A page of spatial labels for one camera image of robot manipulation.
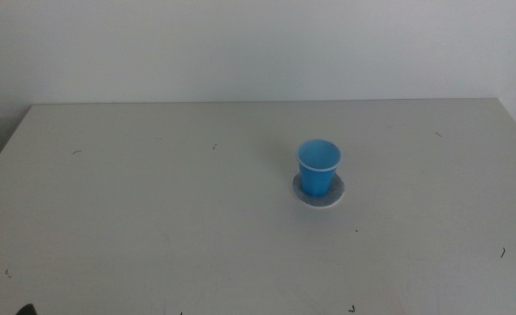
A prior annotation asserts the blue plastic cup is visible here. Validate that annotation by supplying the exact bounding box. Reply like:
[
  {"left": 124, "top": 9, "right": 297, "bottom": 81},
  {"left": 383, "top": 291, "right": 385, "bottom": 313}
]
[{"left": 296, "top": 138, "right": 343, "bottom": 198}]

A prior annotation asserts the round grey cup mat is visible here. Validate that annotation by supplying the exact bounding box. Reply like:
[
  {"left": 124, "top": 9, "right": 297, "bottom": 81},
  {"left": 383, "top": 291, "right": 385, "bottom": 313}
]
[{"left": 291, "top": 171, "right": 346, "bottom": 209}]

